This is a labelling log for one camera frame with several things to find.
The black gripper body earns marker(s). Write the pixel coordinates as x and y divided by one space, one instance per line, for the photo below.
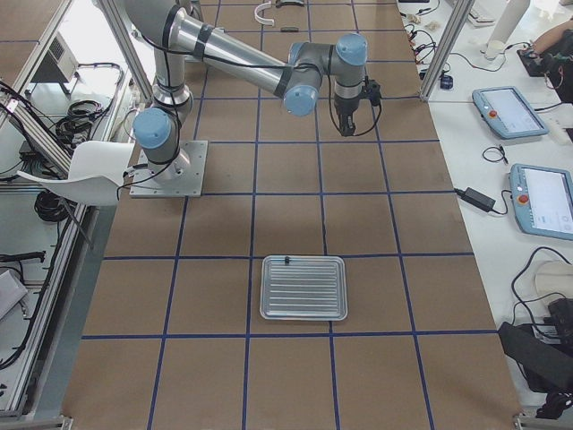
346 108

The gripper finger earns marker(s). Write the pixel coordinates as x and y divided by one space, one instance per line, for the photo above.
346 125

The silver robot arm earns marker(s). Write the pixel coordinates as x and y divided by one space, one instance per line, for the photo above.
174 34

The silver metal tray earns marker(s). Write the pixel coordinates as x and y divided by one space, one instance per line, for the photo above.
310 288

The dark green brake shoe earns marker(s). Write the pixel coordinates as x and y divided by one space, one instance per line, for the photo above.
282 3

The white curved plastic part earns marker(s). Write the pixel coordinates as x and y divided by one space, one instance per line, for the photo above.
259 14

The black power adapter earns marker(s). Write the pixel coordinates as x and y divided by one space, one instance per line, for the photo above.
475 198

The upper blue teach pendant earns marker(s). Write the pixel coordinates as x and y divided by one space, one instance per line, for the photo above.
507 112

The blue teach pendant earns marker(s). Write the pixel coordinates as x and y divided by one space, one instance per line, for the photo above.
507 112
542 200

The lower blue teach pendant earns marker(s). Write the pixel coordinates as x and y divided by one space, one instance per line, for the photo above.
542 200

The aluminium frame post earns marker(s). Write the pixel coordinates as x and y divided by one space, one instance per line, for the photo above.
447 41

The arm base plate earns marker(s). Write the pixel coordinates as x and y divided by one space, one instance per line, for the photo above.
184 177

